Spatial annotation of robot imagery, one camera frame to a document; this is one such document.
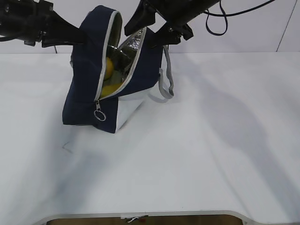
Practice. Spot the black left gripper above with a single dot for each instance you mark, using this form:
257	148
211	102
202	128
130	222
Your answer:
32	22

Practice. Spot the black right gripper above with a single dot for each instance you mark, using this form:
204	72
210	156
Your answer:
176	16

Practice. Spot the navy and white lunch bag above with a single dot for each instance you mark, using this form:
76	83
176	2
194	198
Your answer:
142	68

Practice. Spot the yellow pear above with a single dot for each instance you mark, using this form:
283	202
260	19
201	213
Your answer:
109	69

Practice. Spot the green lidded glass container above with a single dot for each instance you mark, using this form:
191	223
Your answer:
116	78

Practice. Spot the yellow banana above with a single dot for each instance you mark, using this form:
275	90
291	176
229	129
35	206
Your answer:
108	89

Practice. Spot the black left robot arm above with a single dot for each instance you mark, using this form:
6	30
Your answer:
4	22

